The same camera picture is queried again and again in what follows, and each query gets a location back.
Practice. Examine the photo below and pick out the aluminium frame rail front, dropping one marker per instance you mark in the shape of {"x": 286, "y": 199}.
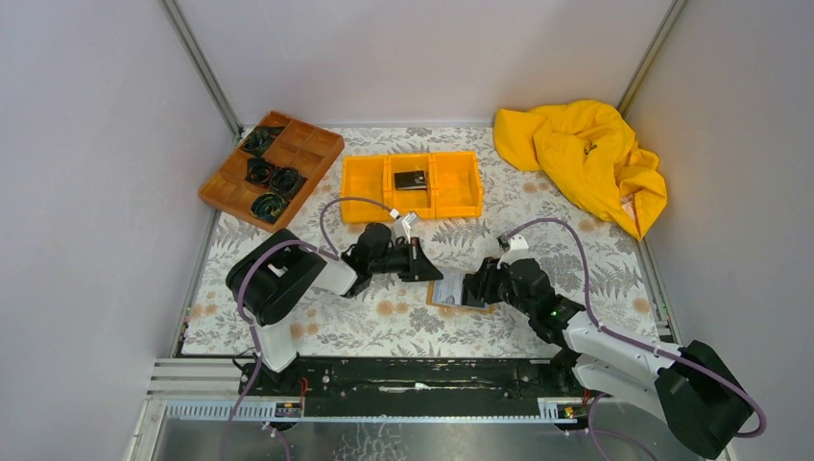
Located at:
{"x": 221, "y": 378}

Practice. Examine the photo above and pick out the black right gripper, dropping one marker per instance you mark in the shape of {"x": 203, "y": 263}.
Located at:
{"x": 480, "y": 284}

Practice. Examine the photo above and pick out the yellow middle bin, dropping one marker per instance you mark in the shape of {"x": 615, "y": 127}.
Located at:
{"x": 422, "y": 202}

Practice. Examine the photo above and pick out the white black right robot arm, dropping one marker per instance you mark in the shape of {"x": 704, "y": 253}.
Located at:
{"x": 688, "y": 388}

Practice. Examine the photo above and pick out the yellow bin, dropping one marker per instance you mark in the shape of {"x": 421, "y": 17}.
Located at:
{"x": 364, "y": 177}
{"x": 456, "y": 184}
{"x": 422, "y": 202}

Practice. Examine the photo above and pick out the black credit card stack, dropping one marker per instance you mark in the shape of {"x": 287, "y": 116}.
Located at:
{"x": 410, "y": 180}

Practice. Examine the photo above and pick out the yellow leather card holder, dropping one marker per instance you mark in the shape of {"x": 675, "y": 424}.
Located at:
{"x": 469, "y": 302}

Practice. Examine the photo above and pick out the yellow right bin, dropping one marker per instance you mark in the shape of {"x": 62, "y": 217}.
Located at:
{"x": 456, "y": 184}

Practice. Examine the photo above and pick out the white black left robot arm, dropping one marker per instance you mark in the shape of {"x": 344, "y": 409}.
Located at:
{"x": 269, "y": 282}

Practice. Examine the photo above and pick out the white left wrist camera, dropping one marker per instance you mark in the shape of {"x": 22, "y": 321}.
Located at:
{"x": 403, "y": 226}

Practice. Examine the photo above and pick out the floral patterned table mat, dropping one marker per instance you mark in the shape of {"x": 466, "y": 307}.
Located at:
{"x": 587, "y": 259}

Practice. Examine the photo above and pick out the yellow left bin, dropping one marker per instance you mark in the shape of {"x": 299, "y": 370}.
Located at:
{"x": 364, "y": 177}

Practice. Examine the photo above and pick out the yellow crumpled cloth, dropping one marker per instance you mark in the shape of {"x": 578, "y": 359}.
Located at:
{"x": 592, "y": 155}

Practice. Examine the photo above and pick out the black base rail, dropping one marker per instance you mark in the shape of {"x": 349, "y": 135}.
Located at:
{"x": 365, "y": 387}

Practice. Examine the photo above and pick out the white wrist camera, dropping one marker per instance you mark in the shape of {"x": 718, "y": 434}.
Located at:
{"x": 514, "y": 248}
{"x": 403, "y": 226}

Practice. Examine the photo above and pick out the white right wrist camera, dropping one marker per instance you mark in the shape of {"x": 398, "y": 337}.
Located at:
{"x": 514, "y": 248}

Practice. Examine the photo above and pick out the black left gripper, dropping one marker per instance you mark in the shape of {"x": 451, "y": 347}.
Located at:
{"x": 418, "y": 267}

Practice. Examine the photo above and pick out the orange compartment tray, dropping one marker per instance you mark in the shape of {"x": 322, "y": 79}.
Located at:
{"x": 272, "y": 171}

